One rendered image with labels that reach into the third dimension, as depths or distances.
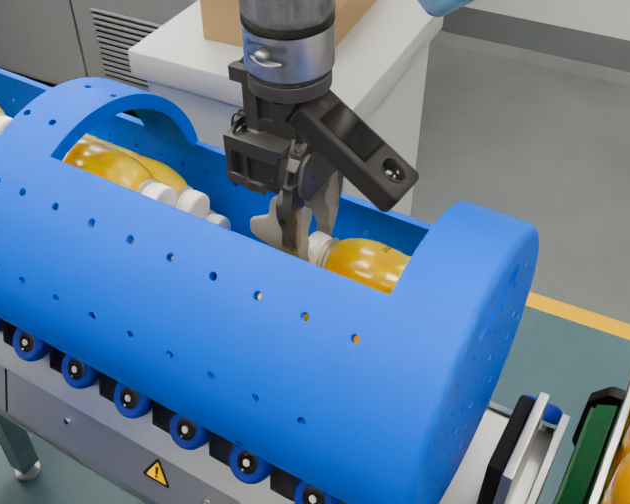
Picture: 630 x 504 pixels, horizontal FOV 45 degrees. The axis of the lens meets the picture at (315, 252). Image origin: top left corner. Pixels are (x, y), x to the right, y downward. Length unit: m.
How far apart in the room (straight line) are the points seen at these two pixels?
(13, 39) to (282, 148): 2.62
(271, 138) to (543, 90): 2.69
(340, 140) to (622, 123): 2.61
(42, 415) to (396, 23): 0.68
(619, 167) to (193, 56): 2.15
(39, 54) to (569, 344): 2.17
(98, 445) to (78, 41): 2.21
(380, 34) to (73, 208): 0.52
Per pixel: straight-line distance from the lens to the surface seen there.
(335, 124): 0.64
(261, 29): 0.59
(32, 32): 3.12
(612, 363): 2.23
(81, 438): 0.94
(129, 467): 0.90
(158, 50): 1.02
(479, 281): 0.56
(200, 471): 0.82
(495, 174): 2.77
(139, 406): 0.82
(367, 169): 0.63
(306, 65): 0.61
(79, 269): 0.68
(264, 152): 0.66
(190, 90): 1.00
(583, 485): 0.88
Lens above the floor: 1.62
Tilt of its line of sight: 43 degrees down
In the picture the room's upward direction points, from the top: straight up
